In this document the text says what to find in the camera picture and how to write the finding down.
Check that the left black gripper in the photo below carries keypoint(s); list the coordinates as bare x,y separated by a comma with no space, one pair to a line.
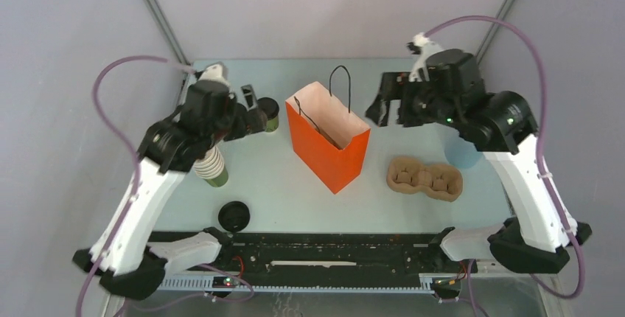
256,119

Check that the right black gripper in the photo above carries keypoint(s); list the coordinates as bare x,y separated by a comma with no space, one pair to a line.
392,86

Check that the orange paper bag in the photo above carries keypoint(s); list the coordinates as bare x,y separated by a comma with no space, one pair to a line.
327,135

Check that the brown pulp cup carrier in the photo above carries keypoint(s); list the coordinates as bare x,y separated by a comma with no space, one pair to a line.
408,175

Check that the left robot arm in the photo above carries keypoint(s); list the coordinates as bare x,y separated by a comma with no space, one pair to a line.
126,262

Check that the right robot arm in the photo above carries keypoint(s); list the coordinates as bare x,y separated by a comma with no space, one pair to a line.
534,240

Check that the stack of paper cups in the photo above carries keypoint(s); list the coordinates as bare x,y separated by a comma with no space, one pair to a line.
212,168

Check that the blue cup of stirrers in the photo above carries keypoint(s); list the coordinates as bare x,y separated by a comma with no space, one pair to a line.
460,153

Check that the stack of black lids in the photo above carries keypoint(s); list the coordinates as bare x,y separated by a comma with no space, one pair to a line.
234,216

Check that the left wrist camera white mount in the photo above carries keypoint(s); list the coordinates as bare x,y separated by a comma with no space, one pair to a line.
217,72

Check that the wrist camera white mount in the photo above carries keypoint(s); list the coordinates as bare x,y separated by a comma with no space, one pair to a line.
217,72
423,48

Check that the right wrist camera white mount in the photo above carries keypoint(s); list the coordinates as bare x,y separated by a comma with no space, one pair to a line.
423,48

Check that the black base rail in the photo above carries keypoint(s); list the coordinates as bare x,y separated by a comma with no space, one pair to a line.
318,247

